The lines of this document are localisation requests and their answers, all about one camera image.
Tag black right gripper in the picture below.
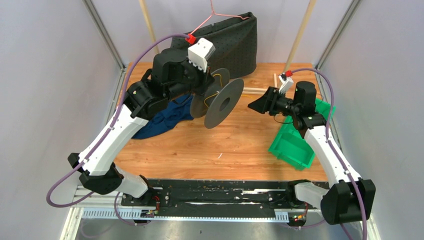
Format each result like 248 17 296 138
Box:
248 86 301 117

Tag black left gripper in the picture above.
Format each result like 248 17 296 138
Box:
165 55 216 102

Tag black cable spool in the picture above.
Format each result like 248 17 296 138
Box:
190 68 244 129

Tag yellow cable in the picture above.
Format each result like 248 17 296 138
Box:
202 73 223 109

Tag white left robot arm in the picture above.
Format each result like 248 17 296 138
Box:
68 46 215 206

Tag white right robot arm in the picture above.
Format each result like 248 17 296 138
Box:
248 81 376 225

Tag blue cloth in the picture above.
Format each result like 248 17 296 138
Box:
132 94 194 140

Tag green plastic bin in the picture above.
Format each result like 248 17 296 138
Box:
268 116 316 171

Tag dark dotted fabric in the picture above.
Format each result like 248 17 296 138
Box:
170 11 258 80

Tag wooden frame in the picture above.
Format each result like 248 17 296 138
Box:
139 0 316 90

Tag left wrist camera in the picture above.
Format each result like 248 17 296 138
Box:
187 37 216 73

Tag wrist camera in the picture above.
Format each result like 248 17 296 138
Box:
278 70 294 94
187 37 216 73

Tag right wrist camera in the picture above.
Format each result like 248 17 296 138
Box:
278 70 294 94

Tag pink wire hanger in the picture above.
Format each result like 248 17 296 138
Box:
188 0 250 36

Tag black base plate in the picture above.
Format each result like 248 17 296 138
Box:
118 179 313 221

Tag aluminium rail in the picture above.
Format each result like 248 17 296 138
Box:
59 185 382 240

